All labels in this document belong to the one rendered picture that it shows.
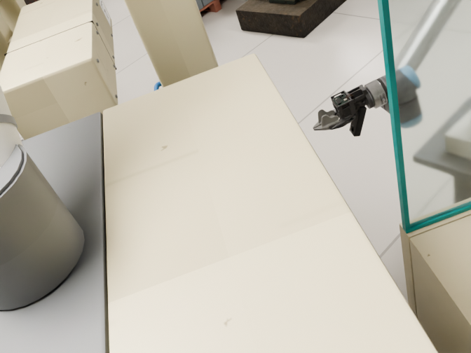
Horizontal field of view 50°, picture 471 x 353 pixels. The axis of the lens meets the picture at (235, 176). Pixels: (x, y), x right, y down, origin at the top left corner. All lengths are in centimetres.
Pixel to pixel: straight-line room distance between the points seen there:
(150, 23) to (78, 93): 31
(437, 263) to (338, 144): 241
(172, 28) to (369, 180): 234
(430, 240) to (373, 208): 184
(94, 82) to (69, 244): 66
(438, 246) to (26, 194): 90
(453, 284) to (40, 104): 101
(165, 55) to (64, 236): 54
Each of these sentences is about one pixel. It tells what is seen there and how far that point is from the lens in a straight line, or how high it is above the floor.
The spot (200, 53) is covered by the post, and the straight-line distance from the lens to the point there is 109.
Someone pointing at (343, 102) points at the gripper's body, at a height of 124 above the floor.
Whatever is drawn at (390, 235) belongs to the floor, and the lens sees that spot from 292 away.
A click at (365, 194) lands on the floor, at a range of 316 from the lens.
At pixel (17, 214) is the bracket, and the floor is 191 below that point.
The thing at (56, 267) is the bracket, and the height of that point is 183.
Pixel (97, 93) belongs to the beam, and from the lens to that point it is 127.
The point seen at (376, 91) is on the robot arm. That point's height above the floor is 124.
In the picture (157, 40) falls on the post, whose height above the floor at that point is 182.
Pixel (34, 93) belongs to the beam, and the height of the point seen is 175.
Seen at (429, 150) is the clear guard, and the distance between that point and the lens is 112.
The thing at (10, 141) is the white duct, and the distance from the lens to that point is 65.
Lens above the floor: 223
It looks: 39 degrees down
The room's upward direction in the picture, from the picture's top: 21 degrees counter-clockwise
